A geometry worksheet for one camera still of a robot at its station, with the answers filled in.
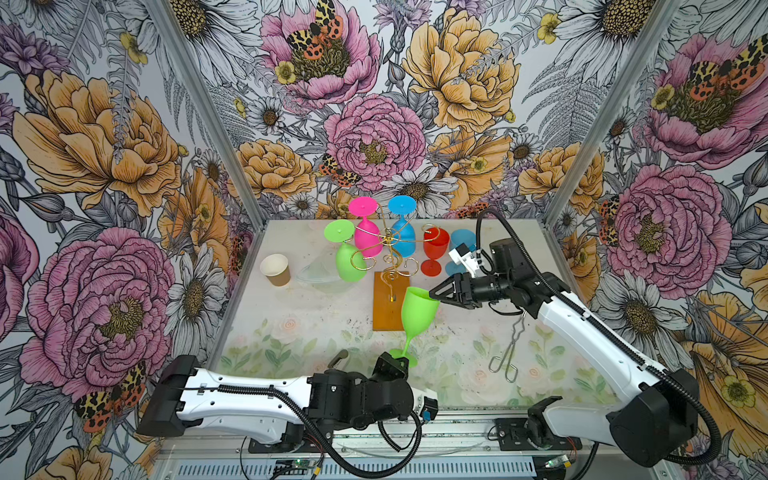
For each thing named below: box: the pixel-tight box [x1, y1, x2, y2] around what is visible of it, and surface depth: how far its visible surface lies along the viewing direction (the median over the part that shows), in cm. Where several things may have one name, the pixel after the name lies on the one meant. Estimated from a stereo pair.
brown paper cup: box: [260, 254, 291, 287], surface depth 101 cm
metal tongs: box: [488, 313, 527, 383], surface depth 87 cm
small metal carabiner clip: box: [327, 349, 349, 368], surface depth 87 cm
